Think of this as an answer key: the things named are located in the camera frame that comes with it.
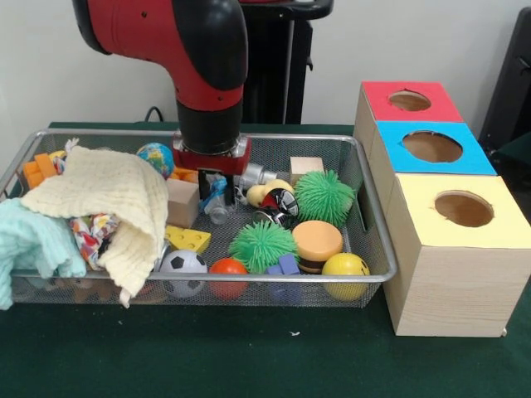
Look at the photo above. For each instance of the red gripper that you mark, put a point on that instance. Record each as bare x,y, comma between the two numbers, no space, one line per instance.
211,163

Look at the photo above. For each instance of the crushed clear plastic bottle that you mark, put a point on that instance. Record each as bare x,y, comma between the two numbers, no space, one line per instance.
217,195

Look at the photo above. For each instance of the cream knitted cloth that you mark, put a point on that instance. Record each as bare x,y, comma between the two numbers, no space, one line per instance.
108,186

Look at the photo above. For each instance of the mint knitted cloth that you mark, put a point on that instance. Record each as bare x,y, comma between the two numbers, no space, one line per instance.
33,240

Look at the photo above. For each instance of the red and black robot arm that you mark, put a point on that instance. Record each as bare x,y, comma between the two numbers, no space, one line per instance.
186,54

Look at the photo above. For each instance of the silver mesh bin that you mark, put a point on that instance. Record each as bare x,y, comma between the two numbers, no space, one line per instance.
298,292

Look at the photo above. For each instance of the wooden box with three holes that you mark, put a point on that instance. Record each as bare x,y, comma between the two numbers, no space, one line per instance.
456,290

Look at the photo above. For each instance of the plain wooden cube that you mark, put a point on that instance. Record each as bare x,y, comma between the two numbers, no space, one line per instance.
182,205

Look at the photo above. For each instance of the blue globe ball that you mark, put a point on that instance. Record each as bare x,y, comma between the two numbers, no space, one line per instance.
154,157

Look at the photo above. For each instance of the plain orange ball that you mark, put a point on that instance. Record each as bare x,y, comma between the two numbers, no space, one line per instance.
228,267

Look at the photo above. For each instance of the toy soccer ball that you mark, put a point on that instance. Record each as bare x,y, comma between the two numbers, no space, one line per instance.
183,262

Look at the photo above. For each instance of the large green spiky ball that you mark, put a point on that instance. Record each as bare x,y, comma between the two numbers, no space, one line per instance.
325,197

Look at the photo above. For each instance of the toy burger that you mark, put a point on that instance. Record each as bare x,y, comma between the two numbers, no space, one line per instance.
317,244

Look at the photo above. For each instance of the yellow smiley ball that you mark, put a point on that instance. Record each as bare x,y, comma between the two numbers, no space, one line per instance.
345,264

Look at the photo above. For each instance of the dark green table cloth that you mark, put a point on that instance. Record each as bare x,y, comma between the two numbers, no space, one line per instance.
516,151
249,356

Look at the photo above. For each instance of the black stand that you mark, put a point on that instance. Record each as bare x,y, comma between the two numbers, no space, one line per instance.
510,83

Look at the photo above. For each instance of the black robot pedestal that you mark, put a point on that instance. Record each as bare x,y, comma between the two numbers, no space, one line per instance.
282,62

